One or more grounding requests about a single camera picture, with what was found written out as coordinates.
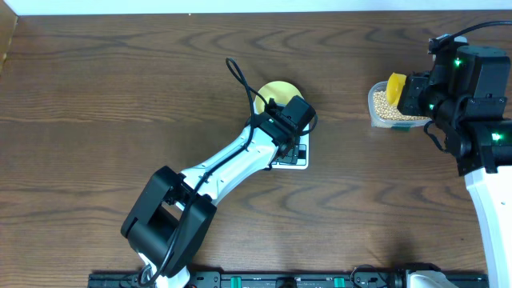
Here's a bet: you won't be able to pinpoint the yellow measuring scoop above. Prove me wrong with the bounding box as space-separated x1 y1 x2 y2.
386 73 406 106

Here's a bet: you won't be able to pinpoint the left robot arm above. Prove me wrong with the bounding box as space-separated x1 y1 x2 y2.
121 95 318 287

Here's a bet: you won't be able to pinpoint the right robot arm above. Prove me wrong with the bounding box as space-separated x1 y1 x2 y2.
387 34 511 287

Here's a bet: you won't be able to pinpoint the white digital kitchen scale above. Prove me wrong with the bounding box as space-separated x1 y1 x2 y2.
253 98 318 170

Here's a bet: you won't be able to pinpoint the pale yellow bowl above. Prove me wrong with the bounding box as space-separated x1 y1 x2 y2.
258 81 303 107

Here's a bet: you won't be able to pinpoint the soybeans in container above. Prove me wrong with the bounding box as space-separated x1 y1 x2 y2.
373 90 426 121

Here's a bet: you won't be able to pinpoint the clear plastic container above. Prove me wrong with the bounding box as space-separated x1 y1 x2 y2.
368 82 429 130

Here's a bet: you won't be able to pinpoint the left black cable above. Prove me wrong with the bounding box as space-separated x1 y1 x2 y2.
138 57 319 287

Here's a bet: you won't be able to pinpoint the black cable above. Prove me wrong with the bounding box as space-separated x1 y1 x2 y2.
447 20 512 43
138 57 319 287

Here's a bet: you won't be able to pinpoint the right black cable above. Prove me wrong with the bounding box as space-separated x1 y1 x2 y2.
447 20 512 43

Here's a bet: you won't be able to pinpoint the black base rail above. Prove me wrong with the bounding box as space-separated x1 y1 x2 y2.
87 270 490 288

